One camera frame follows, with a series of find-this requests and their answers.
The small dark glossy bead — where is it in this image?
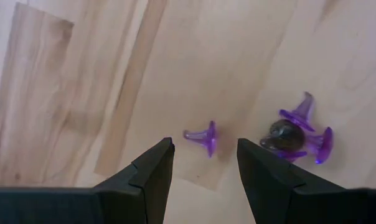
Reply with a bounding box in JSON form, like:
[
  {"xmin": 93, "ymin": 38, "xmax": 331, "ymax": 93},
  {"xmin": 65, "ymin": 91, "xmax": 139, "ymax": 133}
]
[{"xmin": 259, "ymin": 119, "xmax": 306, "ymax": 153}]

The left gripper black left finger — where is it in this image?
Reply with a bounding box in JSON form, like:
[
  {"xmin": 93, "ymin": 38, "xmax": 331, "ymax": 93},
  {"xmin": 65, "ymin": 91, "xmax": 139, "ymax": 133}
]
[{"xmin": 0, "ymin": 136, "xmax": 176, "ymax": 224}]

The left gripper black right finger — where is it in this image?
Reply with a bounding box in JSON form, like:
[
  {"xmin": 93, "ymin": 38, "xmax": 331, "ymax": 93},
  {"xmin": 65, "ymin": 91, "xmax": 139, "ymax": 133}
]
[{"xmin": 237, "ymin": 138, "xmax": 376, "ymax": 224}]

